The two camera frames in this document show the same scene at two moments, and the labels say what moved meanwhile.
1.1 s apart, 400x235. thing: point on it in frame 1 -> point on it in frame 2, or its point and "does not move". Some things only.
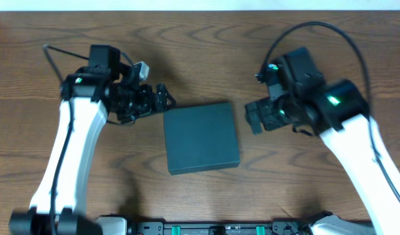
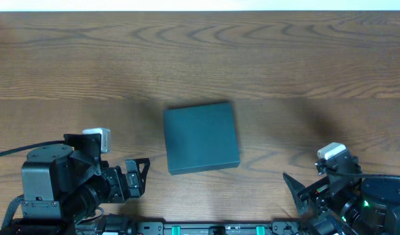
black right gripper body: x=280 y=111 -> x=349 y=202
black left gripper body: x=157 y=100 -> x=122 y=183
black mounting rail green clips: x=161 y=228 does not move
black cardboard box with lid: x=200 y=138 does not move
